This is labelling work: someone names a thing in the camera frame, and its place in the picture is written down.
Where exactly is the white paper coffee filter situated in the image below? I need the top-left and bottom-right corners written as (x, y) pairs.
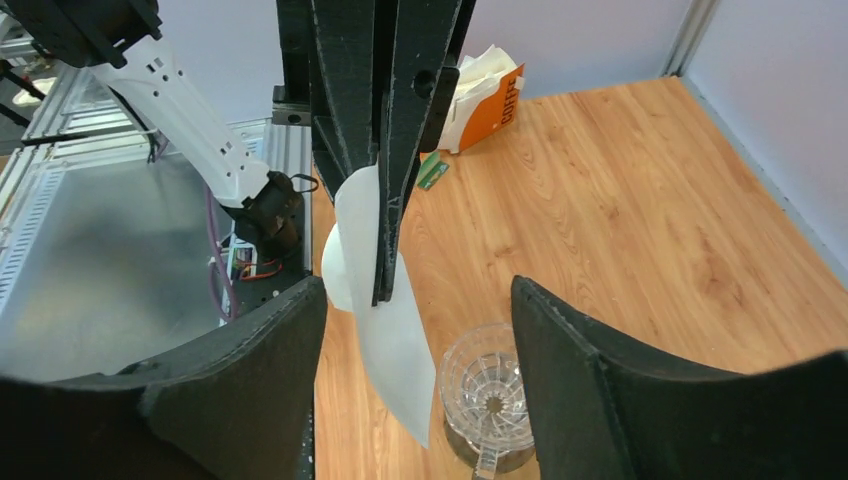
top-left (321, 165), bottom-right (436, 448)

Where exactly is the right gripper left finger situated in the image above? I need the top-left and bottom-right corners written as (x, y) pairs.
top-left (1, 276), bottom-right (327, 479)

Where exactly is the clear glass dripper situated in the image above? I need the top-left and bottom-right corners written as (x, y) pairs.
top-left (437, 323), bottom-right (534, 452)

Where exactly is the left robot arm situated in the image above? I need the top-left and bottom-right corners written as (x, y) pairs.
top-left (9, 1), bottom-right (475, 306)

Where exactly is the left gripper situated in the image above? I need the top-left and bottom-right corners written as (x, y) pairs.
top-left (276, 1), bottom-right (475, 306)

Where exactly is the orange coffee filter holder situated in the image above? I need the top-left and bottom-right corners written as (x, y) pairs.
top-left (437, 64), bottom-right (525, 154)

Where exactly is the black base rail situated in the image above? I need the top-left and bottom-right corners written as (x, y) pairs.
top-left (218, 192), bottom-right (316, 480)

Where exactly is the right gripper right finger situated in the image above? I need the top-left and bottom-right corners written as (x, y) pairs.
top-left (511, 276), bottom-right (847, 479)

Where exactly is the glass coffee server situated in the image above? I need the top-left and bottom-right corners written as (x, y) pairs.
top-left (443, 423), bottom-right (537, 480)

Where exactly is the stack of paper filters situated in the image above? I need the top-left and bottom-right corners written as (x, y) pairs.
top-left (449, 45), bottom-right (521, 109)

